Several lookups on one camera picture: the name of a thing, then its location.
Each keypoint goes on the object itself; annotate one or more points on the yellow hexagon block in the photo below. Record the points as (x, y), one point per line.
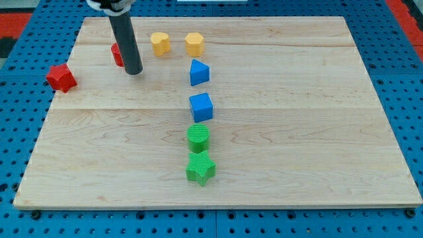
(194, 44)

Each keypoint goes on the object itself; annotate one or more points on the light wooden board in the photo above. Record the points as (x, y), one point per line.
(297, 123)

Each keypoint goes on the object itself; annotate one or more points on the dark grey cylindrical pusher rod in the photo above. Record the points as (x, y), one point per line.
(123, 30)

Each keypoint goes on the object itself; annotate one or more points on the blue triangle block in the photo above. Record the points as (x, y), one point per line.
(199, 73)

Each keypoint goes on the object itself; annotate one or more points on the blue cube block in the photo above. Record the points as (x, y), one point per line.
(201, 107)

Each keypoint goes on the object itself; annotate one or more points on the yellow heart block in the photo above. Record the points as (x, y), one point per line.
(161, 43)

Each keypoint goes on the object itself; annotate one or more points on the red star block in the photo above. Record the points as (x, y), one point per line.
(61, 78)

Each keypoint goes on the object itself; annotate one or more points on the green star block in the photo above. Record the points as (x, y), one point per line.
(200, 168)

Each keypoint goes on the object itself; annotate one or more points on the red cylinder block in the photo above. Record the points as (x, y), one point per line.
(117, 55)

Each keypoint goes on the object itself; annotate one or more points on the green cylinder block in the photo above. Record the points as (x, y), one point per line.
(198, 136)

